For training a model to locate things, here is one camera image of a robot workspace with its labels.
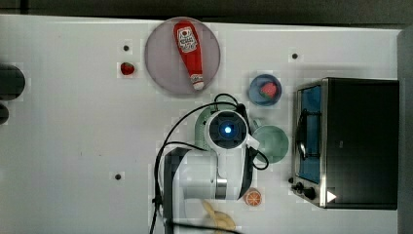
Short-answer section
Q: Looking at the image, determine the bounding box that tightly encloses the plush strawberry in bowl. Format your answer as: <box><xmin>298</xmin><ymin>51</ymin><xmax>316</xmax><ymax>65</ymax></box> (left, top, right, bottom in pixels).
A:
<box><xmin>259</xmin><ymin>82</ymin><xmax>278</xmax><ymax>99</ymax></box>

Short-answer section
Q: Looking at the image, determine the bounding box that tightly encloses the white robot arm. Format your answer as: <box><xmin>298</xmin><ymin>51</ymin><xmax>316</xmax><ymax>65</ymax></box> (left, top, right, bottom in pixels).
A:
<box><xmin>160</xmin><ymin>110</ymin><xmax>259</xmax><ymax>234</ymax></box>

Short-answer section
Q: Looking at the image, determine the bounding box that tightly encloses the small red strawberry toy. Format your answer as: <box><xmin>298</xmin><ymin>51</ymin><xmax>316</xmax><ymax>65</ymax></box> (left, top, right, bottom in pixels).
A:
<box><xmin>120</xmin><ymin>62</ymin><xmax>135</xmax><ymax>76</ymax></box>

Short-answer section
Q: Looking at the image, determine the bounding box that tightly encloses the toaster oven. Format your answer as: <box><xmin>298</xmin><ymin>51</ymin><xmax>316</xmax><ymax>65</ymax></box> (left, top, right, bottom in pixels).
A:
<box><xmin>289</xmin><ymin>77</ymin><xmax>399</xmax><ymax>210</ymax></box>

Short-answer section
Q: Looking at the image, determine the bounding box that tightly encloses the orange slice toy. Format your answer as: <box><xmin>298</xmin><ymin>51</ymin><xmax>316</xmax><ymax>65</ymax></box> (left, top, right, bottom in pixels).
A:
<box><xmin>244</xmin><ymin>188</ymin><xmax>262</xmax><ymax>207</ymax></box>

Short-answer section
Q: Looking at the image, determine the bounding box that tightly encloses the banana toy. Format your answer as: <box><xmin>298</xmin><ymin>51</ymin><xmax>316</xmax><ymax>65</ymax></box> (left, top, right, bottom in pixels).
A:
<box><xmin>202</xmin><ymin>200</ymin><xmax>236</xmax><ymax>231</ymax></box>

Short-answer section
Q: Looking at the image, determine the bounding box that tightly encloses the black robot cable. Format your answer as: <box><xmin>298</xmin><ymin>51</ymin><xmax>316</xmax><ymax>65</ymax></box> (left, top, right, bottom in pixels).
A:
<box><xmin>149</xmin><ymin>93</ymin><xmax>271</xmax><ymax>234</ymax></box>

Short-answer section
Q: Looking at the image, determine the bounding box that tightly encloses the blue bowl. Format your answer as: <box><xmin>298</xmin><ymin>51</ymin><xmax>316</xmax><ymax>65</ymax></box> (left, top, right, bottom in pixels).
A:
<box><xmin>248</xmin><ymin>74</ymin><xmax>282</xmax><ymax>106</ymax></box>

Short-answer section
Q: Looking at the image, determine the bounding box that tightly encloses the grey round plate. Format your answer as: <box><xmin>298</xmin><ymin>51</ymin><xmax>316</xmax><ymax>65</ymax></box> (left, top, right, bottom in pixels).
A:
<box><xmin>144</xmin><ymin>17</ymin><xmax>221</xmax><ymax>95</ymax></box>

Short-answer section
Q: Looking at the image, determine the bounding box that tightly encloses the black cylindrical holder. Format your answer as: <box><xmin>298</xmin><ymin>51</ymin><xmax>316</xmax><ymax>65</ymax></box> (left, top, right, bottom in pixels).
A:
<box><xmin>0</xmin><ymin>63</ymin><xmax>25</xmax><ymax>100</ymax></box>
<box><xmin>0</xmin><ymin>103</ymin><xmax>9</xmax><ymax>125</ymax></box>

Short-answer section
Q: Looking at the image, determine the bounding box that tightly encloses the green mug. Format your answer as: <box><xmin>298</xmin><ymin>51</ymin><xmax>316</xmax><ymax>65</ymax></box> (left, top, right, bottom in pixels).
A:
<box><xmin>252</xmin><ymin>119</ymin><xmax>289</xmax><ymax>164</ymax></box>

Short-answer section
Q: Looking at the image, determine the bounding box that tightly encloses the red ketchup bottle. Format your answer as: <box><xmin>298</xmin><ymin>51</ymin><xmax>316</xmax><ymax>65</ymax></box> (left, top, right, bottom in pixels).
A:
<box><xmin>173</xmin><ymin>19</ymin><xmax>205</xmax><ymax>91</ymax></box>

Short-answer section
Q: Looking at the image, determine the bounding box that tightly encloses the green oval strainer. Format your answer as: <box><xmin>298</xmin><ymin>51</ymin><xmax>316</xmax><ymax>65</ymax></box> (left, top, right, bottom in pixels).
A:
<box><xmin>195</xmin><ymin>107</ymin><xmax>211</xmax><ymax>150</ymax></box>

